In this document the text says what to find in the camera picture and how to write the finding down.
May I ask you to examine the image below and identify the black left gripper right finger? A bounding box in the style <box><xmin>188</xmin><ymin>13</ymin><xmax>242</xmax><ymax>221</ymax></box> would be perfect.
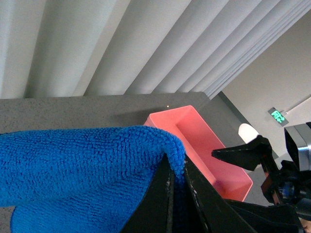
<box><xmin>184</xmin><ymin>160</ymin><xmax>255</xmax><ymax>233</ymax></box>

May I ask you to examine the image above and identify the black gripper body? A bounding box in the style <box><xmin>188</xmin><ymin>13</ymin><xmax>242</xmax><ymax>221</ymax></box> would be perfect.
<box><xmin>226</xmin><ymin>199</ymin><xmax>304</xmax><ymax>233</ymax></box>

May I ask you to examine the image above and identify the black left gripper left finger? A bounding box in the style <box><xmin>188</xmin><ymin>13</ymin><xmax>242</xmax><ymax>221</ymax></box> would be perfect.
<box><xmin>121</xmin><ymin>156</ymin><xmax>174</xmax><ymax>233</ymax></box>

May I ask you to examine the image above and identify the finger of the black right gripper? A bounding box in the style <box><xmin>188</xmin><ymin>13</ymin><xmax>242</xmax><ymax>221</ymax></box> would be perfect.
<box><xmin>211</xmin><ymin>135</ymin><xmax>272</xmax><ymax>171</ymax></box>

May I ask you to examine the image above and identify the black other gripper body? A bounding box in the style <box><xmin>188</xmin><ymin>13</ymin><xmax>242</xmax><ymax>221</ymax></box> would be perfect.
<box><xmin>261</xmin><ymin>122</ymin><xmax>311</xmax><ymax>218</ymax></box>

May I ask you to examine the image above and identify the blue microfiber cloth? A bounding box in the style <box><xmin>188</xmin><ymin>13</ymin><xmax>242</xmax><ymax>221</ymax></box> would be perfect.
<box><xmin>0</xmin><ymin>126</ymin><xmax>188</xmax><ymax>233</ymax></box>

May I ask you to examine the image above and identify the green exit sign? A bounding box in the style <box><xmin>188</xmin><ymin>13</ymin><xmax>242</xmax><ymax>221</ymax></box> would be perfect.
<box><xmin>268</xmin><ymin>107</ymin><xmax>289</xmax><ymax>127</ymax></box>

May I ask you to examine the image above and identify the pink plastic storage box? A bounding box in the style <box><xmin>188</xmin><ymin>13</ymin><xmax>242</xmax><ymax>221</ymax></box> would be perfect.
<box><xmin>144</xmin><ymin>105</ymin><xmax>253</xmax><ymax>201</ymax></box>

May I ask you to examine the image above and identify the white pleated curtain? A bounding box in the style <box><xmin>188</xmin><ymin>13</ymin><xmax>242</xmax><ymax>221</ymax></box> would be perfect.
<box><xmin>0</xmin><ymin>0</ymin><xmax>311</xmax><ymax>99</ymax></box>

